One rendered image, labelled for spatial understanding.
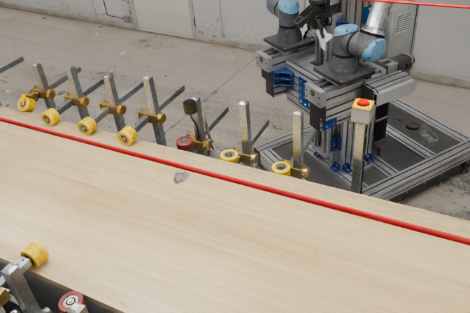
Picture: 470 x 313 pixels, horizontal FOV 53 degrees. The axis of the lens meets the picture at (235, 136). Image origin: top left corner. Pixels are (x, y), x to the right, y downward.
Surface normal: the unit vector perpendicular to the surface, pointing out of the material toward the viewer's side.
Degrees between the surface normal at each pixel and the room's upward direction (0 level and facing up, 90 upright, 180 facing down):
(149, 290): 0
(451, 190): 0
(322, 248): 0
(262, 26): 90
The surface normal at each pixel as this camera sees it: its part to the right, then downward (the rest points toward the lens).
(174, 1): -0.51, 0.52
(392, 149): -0.08, -0.82
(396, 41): 0.48, 0.47
